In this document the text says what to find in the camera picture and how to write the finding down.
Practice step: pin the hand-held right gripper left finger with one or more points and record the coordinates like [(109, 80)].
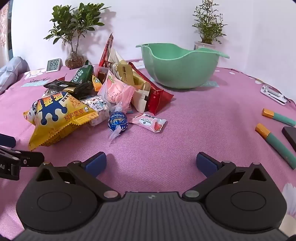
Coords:
[(96, 163)]

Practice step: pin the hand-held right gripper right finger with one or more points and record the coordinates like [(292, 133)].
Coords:
[(207, 163)]

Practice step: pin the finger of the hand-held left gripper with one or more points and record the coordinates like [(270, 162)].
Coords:
[(7, 140), (27, 158)]

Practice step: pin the cream and gold snack packet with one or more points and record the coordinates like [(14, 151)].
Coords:
[(141, 99)]

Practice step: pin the dark green snack packet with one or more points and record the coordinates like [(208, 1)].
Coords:
[(83, 74)]

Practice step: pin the green plastic bowl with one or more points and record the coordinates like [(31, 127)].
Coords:
[(182, 69)]

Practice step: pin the pink floral cloth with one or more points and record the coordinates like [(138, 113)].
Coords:
[(185, 129)]

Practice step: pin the blue foil chocolate ball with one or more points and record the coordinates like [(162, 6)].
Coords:
[(118, 121)]

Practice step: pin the yellow snack bag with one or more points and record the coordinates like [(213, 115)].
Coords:
[(57, 118)]

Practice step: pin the white nougat packet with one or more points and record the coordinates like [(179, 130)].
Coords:
[(97, 109)]

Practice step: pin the pink strawberry candy packet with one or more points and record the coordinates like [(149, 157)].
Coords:
[(148, 121)]

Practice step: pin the light blue cloth bundle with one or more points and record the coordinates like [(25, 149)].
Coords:
[(12, 71)]

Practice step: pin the teal pen with gold cap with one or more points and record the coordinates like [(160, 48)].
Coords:
[(275, 143), (279, 117)]

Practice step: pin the pink peach snack packet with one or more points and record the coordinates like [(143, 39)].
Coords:
[(116, 90)]

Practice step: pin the small orange snack packet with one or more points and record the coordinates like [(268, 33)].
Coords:
[(96, 83)]

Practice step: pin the black snack packet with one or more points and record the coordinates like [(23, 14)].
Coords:
[(67, 88)]

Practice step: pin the red snack packet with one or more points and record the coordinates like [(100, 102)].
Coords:
[(157, 97)]

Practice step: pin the black box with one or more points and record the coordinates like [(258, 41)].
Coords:
[(290, 136)]

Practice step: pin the white digital clock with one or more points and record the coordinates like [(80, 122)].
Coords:
[(54, 64)]

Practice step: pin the white folding tool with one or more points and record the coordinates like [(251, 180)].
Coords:
[(272, 95)]

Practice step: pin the floral curtain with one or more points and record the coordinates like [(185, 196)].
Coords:
[(5, 32)]

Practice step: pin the white snack packet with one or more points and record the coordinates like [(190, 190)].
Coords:
[(115, 56)]

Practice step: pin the leafy plant in glass vase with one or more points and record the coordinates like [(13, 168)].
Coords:
[(74, 27)]

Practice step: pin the thin plant in white pot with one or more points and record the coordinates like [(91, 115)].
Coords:
[(208, 25)]

